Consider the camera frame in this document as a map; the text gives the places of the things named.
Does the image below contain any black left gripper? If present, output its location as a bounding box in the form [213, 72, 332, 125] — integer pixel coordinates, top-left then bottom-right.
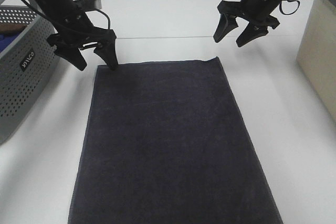
[47, 11, 118, 71]

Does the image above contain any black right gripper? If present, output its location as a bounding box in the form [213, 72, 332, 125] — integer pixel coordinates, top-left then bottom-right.
[213, 0, 279, 47]

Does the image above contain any dark navy towel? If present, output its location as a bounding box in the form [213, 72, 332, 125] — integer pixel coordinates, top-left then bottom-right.
[68, 58, 282, 223]

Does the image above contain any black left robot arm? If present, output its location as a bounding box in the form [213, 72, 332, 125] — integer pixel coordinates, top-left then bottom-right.
[25, 0, 118, 71]

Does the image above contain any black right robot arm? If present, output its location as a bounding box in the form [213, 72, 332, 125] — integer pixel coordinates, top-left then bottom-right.
[213, 0, 283, 47]

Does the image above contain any grey perforated plastic basket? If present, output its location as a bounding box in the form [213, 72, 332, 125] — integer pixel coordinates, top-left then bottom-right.
[1, 5, 59, 143]

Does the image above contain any beige fabric storage bin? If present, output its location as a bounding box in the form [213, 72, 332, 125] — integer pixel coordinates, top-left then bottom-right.
[297, 0, 335, 119]

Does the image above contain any blue cloth in basket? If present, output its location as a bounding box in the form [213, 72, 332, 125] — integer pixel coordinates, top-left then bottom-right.
[0, 34, 18, 52]

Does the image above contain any brown cloth in basket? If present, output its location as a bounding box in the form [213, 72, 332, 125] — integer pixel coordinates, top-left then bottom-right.
[0, 23, 27, 34]

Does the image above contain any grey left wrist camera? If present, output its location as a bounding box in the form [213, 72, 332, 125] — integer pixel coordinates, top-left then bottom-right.
[74, 0, 102, 12]

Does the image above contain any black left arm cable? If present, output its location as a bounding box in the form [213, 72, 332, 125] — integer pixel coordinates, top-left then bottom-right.
[69, 0, 111, 30]

